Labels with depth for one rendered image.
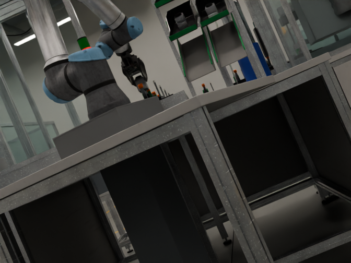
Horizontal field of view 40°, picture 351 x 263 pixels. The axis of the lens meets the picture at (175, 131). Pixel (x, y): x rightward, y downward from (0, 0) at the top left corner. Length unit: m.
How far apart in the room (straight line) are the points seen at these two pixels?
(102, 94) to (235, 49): 0.79
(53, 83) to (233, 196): 0.81
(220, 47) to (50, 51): 0.82
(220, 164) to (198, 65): 1.04
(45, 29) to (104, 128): 0.44
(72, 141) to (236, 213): 0.66
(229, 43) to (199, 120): 1.07
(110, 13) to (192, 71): 0.51
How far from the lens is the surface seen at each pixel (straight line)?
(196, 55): 2.24
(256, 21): 3.37
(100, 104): 1.60
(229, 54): 2.18
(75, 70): 1.66
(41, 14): 1.81
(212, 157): 1.21
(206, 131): 1.20
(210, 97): 1.24
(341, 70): 2.79
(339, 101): 2.03
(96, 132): 1.59
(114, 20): 1.87
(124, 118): 1.55
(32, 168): 2.18
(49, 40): 1.78
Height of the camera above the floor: 0.78
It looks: 1 degrees up
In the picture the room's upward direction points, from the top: 24 degrees counter-clockwise
